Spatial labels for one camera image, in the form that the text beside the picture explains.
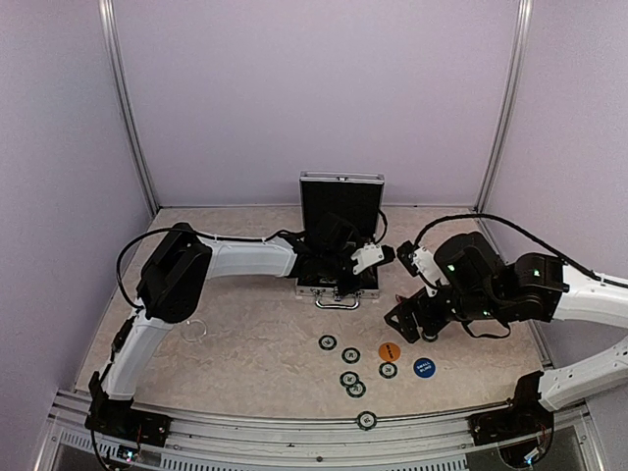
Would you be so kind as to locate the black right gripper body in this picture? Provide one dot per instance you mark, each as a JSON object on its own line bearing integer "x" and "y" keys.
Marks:
{"x": 433, "y": 320}

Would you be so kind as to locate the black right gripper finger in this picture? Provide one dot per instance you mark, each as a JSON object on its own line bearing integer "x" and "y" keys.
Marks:
{"x": 403, "y": 315}
{"x": 409, "y": 333}

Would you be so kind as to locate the green poker chip stack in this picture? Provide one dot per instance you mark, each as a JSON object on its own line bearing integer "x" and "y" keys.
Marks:
{"x": 430, "y": 338}

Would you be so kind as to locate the aluminium poker set case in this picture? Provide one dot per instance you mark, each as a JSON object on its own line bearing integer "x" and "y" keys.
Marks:
{"x": 340, "y": 214}

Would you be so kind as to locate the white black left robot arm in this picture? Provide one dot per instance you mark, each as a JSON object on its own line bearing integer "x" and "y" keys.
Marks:
{"x": 170, "y": 287}

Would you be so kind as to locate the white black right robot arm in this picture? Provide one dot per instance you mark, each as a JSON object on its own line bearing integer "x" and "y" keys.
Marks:
{"x": 465, "y": 281}

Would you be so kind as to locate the orange big blind button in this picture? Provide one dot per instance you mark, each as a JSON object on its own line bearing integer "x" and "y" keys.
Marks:
{"x": 389, "y": 352}

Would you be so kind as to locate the blue small blind button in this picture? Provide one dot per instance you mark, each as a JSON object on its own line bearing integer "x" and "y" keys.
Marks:
{"x": 424, "y": 368}

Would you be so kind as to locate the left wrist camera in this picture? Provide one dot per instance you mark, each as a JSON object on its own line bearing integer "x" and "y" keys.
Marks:
{"x": 371, "y": 255}

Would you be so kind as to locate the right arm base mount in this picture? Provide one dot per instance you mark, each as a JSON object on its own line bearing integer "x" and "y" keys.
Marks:
{"x": 493, "y": 426}

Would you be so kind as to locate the front aluminium rail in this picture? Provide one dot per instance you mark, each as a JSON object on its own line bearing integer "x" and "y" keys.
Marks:
{"x": 205, "y": 441}

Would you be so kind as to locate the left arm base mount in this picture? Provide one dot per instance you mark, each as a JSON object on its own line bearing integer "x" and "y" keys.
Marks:
{"x": 142, "y": 427}

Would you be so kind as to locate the right aluminium frame post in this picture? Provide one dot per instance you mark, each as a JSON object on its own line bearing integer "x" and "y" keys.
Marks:
{"x": 508, "y": 102}

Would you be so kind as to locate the aluminium frame post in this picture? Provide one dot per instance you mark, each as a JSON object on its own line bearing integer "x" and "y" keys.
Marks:
{"x": 508, "y": 102}
{"x": 114, "y": 51}

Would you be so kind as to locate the left aluminium frame post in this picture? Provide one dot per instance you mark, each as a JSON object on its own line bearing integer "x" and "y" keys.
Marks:
{"x": 114, "y": 51}

